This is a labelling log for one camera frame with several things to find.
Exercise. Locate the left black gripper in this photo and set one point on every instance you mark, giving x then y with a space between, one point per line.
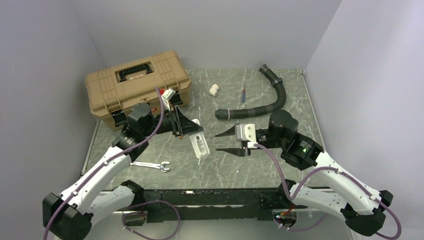
182 125

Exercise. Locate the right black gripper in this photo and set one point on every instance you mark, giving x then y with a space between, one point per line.
238 151

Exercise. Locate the white remote control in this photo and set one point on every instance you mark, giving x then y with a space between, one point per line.
199 144

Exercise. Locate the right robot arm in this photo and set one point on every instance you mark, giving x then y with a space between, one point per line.
362 208

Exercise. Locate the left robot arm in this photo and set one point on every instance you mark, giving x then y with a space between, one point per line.
71 214

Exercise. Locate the white pipe fitting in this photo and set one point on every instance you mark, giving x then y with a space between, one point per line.
214 89

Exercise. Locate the silver open-end wrench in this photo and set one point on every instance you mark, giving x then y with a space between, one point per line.
160 166

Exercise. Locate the blue red pen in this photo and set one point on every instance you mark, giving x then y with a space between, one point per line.
243 95

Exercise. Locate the tan plastic toolbox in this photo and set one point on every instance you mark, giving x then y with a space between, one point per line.
113 91

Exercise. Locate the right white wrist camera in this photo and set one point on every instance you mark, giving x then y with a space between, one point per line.
245 133

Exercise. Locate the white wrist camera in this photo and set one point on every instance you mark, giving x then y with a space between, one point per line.
245 133
166 96

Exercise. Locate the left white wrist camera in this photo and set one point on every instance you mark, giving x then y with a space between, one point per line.
166 96

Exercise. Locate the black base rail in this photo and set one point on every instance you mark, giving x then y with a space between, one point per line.
172 214

